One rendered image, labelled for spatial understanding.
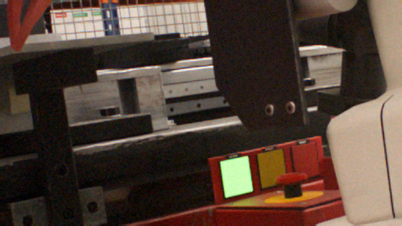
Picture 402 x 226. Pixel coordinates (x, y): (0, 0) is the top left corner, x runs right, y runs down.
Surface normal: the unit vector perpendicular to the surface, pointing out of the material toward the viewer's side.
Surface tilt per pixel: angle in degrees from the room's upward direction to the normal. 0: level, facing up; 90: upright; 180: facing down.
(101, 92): 90
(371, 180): 90
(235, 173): 90
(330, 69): 90
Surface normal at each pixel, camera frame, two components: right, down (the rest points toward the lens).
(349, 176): -0.72, 0.14
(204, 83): 0.61, -0.04
